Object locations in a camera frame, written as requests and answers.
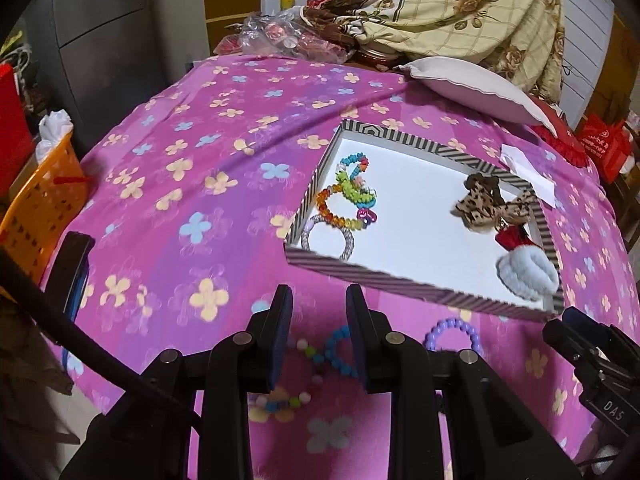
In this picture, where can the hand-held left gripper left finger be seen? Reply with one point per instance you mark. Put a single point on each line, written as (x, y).
(279, 340)

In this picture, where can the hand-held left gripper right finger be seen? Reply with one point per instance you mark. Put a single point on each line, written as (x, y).
(361, 340)

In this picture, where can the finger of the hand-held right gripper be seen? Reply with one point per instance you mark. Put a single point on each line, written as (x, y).
(570, 345)
(582, 322)

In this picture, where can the red white plush hair clip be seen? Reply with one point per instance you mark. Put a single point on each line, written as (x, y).
(527, 270)

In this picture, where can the striped shallow cardboard box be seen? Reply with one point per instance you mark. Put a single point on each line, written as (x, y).
(425, 220)

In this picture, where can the leopard bow hair clip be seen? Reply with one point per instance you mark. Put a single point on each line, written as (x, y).
(475, 207)

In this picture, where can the white paper card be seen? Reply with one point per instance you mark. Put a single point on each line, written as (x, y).
(525, 165)

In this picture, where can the red shopping bag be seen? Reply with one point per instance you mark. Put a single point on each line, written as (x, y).
(605, 145)

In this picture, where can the red fringed cloth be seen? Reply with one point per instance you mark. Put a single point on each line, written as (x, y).
(565, 135)

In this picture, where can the pink floral blanket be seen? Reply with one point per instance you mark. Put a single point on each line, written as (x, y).
(200, 160)

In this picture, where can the black and blue flat object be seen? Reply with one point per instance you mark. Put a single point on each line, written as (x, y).
(70, 265)

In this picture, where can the red thin stick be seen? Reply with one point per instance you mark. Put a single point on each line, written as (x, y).
(70, 179)

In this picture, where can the white pink pillow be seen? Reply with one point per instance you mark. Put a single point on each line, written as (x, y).
(465, 85)

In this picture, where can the orange plastic basket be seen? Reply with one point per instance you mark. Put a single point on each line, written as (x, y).
(40, 200)

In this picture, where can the clear plastic bag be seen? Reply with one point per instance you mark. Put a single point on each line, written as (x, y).
(280, 35)

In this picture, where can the white plastic bag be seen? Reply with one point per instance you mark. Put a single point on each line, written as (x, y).
(55, 127)

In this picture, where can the yellow plastic object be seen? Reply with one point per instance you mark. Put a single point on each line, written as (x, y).
(287, 0)

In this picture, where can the large red bag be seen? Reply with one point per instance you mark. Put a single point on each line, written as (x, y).
(12, 120)

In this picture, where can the beige floral quilt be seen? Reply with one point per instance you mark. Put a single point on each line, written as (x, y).
(450, 0)

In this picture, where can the grey cabinet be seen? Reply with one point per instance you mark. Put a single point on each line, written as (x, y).
(110, 35)

